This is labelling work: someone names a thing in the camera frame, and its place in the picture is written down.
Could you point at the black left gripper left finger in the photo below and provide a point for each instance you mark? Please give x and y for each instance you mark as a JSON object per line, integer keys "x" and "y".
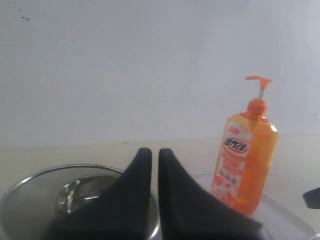
{"x": 119, "y": 213}

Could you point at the white rectangular plastic tray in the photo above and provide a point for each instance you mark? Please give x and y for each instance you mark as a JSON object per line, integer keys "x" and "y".
{"x": 281, "y": 224}

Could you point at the steel mesh strainer basket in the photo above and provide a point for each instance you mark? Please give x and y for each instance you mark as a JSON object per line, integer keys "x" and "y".
{"x": 29, "y": 208}

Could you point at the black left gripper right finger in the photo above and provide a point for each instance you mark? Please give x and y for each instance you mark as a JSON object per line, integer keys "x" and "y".
{"x": 188, "y": 212}

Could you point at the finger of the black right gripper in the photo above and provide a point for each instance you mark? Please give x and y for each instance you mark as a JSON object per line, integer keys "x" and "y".
{"x": 312, "y": 198}

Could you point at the small stainless steel bowl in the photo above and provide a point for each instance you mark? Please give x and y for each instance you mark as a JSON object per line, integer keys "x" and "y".
{"x": 82, "y": 191}

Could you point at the orange pump soap bottle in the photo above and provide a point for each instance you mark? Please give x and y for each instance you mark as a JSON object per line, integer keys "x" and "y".
{"x": 245, "y": 154}

